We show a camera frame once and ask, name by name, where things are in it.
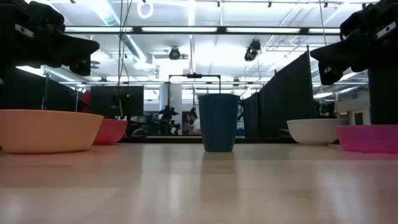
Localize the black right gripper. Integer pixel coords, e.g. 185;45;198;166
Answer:
310;0;398;86

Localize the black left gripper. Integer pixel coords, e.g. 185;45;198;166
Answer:
12;0;100;77

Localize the white plastic bowl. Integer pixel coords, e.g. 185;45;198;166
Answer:
286;118;349;146

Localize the orange plastic bowl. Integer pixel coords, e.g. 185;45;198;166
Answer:
0;108;104;154

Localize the red plastic bowl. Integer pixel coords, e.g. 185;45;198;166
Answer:
92;118;128;146

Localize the magenta plastic bowl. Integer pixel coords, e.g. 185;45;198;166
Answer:
335;124;398;154

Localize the teal blue plastic cup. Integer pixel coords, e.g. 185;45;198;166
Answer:
198;93;240;152

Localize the red equipment cart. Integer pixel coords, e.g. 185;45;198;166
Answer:
81;90;93;113

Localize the black monitor screen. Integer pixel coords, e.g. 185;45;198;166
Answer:
90;85;145;118

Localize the black overhead light bar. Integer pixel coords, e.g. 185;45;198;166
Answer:
63;26;341;35

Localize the black partition panel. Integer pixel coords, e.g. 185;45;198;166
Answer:
242;46;315;139
0;67;85;111
368;65;398;126

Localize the grey background door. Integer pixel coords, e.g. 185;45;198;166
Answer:
350;108;368;126

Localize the black ceiling spotlight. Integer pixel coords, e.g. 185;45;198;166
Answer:
168;46;182;61
244;39;262;62

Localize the white building column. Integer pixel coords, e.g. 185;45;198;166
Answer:
159;83;183;135

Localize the person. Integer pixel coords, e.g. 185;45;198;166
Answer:
188;108;202;136

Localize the black hanging cable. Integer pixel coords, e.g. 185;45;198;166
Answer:
117;0;134;94

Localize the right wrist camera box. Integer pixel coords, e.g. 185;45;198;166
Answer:
374;21;397;40

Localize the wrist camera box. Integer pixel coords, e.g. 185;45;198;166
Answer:
374;21;397;40
14;23;35;39

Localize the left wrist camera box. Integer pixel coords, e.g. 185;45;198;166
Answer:
14;23;35;39

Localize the white ring lamp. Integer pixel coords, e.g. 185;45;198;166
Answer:
136;1;155;19

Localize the black background stand frame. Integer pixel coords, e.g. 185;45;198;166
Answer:
167;73;222;108

